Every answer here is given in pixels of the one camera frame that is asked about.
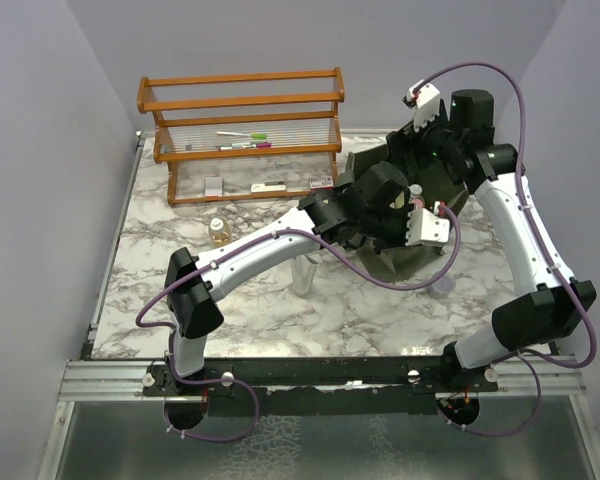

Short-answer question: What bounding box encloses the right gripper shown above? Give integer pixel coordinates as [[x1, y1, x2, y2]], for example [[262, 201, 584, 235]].
[[384, 101, 463, 176]]

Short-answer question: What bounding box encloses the green canvas bag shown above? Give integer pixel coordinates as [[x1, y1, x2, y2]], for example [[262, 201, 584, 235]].
[[345, 124, 469, 282]]

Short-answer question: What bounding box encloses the green lotion bottle white cap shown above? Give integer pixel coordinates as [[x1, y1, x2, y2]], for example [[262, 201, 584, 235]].
[[409, 183, 423, 198]]

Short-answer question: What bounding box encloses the silver foil pouch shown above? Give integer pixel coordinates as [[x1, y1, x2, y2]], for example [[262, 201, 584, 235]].
[[291, 255, 318, 298]]

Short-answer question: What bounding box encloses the small amber bottle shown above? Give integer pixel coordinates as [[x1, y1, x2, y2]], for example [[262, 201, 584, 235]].
[[208, 217, 232, 248]]

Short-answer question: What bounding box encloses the green bottle beige cap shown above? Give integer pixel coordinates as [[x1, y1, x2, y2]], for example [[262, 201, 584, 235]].
[[390, 195, 404, 210]]

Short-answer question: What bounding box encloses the pink orange bottle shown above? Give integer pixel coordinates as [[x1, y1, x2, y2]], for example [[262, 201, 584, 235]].
[[411, 198, 425, 209]]

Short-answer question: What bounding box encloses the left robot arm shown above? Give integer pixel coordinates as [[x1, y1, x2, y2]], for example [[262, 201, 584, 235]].
[[165, 161, 410, 395]]

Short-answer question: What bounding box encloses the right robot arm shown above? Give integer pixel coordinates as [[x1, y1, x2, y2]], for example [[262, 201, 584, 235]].
[[387, 84, 597, 391]]

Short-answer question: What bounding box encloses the red white small box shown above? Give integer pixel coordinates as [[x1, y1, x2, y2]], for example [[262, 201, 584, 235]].
[[309, 176, 334, 190]]

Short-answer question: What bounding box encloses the small purple jar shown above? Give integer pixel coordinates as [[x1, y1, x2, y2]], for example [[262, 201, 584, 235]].
[[427, 274, 456, 299]]

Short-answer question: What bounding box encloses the orange wooden shelf rack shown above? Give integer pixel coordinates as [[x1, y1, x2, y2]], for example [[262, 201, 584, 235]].
[[136, 67, 345, 207]]

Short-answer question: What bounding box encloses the long white box black stripe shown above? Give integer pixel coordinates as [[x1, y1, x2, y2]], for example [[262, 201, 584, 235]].
[[250, 182, 287, 194]]

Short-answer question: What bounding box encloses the green white marker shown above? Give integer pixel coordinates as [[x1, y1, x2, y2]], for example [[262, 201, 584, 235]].
[[215, 131, 268, 140]]

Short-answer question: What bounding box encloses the pink green marker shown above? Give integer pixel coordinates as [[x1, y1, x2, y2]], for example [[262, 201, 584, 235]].
[[216, 142, 272, 151]]

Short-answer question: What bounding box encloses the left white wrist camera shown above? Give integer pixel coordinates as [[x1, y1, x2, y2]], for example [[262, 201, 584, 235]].
[[405, 208, 451, 247]]

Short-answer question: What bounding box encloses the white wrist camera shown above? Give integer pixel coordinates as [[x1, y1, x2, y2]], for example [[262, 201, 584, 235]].
[[403, 83, 441, 132], [405, 208, 451, 247]]

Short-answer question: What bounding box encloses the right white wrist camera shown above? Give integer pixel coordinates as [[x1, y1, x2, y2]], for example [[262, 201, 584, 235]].
[[403, 83, 441, 132]]

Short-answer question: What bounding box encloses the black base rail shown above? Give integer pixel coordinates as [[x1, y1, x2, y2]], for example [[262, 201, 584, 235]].
[[142, 356, 497, 417]]

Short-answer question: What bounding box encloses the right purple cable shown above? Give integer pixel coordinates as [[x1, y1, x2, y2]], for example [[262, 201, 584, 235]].
[[412, 61, 599, 436]]

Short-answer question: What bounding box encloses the purple cable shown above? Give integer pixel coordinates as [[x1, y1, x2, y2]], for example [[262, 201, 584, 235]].
[[412, 61, 599, 436], [134, 202, 462, 442]]

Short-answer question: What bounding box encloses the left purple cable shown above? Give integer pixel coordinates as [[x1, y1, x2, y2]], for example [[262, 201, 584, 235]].
[[134, 202, 462, 442]]

